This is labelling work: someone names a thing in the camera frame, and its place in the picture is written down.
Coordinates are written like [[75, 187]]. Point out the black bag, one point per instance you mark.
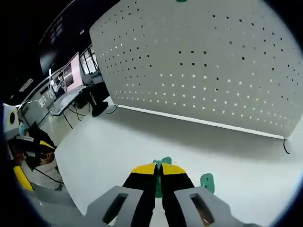
[[95, 94]]

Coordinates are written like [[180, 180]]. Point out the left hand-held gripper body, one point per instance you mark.
[[8, 124]]

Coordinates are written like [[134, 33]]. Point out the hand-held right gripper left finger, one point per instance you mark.
[[132, 194]]

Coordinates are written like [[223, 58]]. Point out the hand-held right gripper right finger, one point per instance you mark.
[[180, 194]]

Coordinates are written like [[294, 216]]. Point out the large dark wall display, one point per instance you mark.
[[50, 47]]

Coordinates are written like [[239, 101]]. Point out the white perforated mounting plate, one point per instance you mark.
[[201, 94]]

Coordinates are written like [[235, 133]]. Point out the black laptop stand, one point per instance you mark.
[[71, 118]]

